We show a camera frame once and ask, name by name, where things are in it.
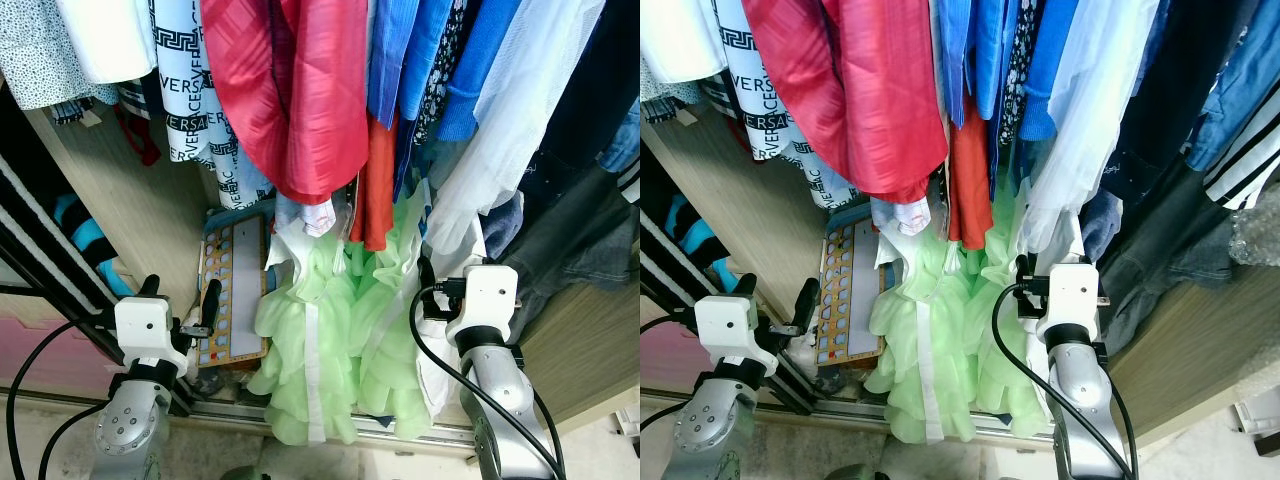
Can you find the yellow framed puzzle board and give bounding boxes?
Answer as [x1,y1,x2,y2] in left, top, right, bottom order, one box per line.
[195,210,278,371]
[813,215,889,369]

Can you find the black blue striped garment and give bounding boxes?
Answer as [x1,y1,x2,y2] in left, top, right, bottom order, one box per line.
[662,193,743,293]
[50,193,138,298]

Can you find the wooden wardrobe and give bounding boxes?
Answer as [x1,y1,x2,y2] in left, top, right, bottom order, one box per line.
[0,90,641,446]

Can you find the grey blue knit garment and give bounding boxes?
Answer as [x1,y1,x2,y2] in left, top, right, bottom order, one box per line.
[485,190,527,261]
[1080,185,1127,263]

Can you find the orange red garment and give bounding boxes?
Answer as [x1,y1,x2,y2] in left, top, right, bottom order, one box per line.
[348,112,403,253]
[943,95,998,253]

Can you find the light green ruffled dress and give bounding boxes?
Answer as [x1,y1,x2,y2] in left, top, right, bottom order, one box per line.
[245,178,443,447]
[862,178,1053,447]

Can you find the white sheer garment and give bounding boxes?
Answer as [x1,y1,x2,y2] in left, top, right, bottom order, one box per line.
[422,0,603,259]
[1020,0,1163,256]

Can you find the white cloth red print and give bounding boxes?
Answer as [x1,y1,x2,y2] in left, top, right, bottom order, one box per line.
[268,193,341,276]
[870,195,936,261]

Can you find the grey jeans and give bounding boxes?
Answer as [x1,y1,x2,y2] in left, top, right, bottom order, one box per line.
[498,160,641,336]
[1095,165,1246,353]

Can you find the white black print garment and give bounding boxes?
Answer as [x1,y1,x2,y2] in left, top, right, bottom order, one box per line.
[118,0,279,213]
[712,0,863,213]

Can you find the blue denim garment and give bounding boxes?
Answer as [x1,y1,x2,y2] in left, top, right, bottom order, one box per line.
[598,95,641,176]
[1185,0,1280,173]

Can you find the black white spotted garment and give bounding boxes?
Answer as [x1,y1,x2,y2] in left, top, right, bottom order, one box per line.
[412,0,473,149]
[998,0,1046,149]

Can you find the blue knit sweater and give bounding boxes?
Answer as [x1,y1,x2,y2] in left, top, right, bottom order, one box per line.
[1020,0,1113,143]
[435,0,549,143]

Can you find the red shirt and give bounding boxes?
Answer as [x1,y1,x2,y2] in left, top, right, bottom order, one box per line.
[198,0,373,206]
[740,0,951,206]

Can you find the white dotted garment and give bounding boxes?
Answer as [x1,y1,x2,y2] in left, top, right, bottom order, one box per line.
[640,60,721,106]
[0,0,123,111]

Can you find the blue shirt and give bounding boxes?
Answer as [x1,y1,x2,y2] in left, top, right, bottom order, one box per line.
[365,0,453,131]
[935,0,1013,129]

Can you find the dark navy garment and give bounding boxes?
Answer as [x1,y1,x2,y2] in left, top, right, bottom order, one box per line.
[540,0,641,206]
[1105,0,1263,206]

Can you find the clear bubble wrap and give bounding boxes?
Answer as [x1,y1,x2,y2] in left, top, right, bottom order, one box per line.
[1230,205,1280,267]

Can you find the plain white shirt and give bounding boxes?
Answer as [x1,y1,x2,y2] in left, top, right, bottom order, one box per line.
[640,0,761,86]
[52,0,161,87]

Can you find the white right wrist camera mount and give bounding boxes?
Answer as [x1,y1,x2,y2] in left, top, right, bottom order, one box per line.
[445,265,521,351]
[1035,262,1103,347]

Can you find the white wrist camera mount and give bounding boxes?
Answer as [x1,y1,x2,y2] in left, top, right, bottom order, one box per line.
[693,295,776,377]
[445,265,521,351]
[113,295,191,379]
[1035,262,1103,347]

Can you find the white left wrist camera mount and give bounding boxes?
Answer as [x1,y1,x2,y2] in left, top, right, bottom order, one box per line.
[693,295,776,377]
[113,295,191,379]

